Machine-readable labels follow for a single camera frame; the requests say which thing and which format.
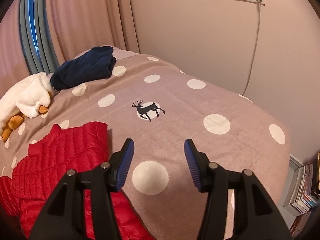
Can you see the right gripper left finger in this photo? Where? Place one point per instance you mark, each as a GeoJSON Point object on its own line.
{"type": "Point", "coordinates": [63, 215]}

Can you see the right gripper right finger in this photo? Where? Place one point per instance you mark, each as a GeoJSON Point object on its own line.
{"type": "Point", "coordinates": [256, 216]}

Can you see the red puffer jacket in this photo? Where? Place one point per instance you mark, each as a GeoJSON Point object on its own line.
{"type": "Point", "coordinates": [34, 178]}

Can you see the stack of books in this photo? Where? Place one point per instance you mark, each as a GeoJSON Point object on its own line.
{"type": "Point", "coordinates": [303, 201]}

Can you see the white plush goose toy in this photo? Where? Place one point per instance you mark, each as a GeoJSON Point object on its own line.
{"type": "Point", "coordinates": [28, 98]}

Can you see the polka dot brown bedspread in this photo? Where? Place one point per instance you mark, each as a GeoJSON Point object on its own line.
{"type": "Point", "coordinates": [158, 106]}

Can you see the folded navy garment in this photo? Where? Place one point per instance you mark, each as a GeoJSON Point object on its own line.
{"type": "Point", "coordinates": [95, 64]}

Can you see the grey-blue inner curtain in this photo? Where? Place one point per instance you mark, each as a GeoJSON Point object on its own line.
{"type": "Point", "coordinates": [35, 38]}

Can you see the pink curtain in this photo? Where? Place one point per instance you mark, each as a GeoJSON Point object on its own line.
{"type": "Point", "coordinates": [74, 25]}

